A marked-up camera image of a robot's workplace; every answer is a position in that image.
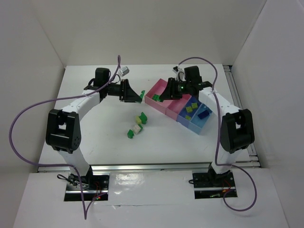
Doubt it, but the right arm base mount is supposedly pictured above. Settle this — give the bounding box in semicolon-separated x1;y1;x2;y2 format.
188;172;238;199

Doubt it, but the aluminium rail front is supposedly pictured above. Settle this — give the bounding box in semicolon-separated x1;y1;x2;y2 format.
38;162;214;175

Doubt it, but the aluminium rail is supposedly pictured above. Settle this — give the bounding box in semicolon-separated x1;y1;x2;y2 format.
223;65;262;169
38;162;214;175

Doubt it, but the pale yellow curved lego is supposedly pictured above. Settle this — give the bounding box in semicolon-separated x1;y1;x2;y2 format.
135;116;142;124

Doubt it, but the large pink bin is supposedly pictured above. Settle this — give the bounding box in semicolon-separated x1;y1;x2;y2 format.
145;79;177;120

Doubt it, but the small pink bin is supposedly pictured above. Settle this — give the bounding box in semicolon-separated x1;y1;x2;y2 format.
165;95;191;121

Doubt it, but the aluminium rail right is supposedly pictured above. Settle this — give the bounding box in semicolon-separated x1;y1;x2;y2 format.
223;65;262;169

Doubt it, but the green curved lego top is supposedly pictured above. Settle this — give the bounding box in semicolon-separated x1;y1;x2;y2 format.
139;112;148;120

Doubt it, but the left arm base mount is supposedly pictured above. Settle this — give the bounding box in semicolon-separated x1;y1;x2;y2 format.
57;173;110;202

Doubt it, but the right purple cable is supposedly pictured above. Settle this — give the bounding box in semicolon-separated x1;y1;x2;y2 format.
177;57;258;211

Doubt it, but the purple cable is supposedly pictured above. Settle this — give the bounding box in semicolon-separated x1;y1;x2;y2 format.
177;57;258;211
9;55;122;220

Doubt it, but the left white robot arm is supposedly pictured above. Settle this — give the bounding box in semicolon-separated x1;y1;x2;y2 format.
46;67;143;184

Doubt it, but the lime 2x2 lego brick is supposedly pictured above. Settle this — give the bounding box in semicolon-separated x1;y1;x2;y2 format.
191;103;198;109

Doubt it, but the dark blue lego plate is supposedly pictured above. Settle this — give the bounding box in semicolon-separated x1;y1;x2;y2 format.
198;110;210;120

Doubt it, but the green stepped lego block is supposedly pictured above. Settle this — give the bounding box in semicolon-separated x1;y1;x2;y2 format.
140;90;145;99

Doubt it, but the purple bin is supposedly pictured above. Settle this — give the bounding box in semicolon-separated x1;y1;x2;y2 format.
177;97;201;128

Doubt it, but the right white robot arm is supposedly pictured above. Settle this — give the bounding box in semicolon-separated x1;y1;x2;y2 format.
160;66;255;186

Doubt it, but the light blue bin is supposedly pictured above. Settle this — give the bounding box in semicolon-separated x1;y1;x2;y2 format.
188;104;212;135

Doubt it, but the small green curved lego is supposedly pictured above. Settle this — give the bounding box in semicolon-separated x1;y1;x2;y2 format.
127;129;134;139

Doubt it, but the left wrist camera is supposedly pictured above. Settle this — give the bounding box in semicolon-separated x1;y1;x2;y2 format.
119;66;130;76

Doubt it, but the lime square lego front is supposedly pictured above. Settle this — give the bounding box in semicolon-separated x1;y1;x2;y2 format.
186;106;193;113

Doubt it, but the white lego brick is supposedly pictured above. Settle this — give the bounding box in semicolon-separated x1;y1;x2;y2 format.
133;125;140;134

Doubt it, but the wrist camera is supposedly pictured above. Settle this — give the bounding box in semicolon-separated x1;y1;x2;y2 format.
119;66;130;76
173;66;185;80

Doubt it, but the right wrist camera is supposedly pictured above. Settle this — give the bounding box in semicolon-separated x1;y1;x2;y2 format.
173;66;185;80

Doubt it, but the green lego brick half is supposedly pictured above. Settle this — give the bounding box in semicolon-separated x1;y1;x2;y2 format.
152;94;162;102

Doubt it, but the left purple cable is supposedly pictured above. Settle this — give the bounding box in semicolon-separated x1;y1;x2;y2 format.
9;55;122;220

